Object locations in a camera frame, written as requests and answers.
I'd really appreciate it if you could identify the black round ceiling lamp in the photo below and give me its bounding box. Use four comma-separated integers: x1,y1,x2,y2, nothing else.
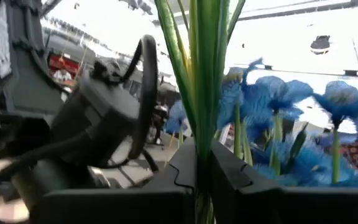
310,35,331,55

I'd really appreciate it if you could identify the person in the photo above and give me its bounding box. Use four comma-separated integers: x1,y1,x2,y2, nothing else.
52,67,73,83

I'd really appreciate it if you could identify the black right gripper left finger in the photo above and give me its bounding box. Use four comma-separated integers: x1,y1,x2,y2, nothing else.
29,138,198,224

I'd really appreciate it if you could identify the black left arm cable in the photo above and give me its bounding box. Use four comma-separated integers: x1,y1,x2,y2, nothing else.
104,34,160,175

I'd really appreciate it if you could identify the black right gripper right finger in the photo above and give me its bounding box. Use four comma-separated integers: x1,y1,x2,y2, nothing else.
210,139,358,224

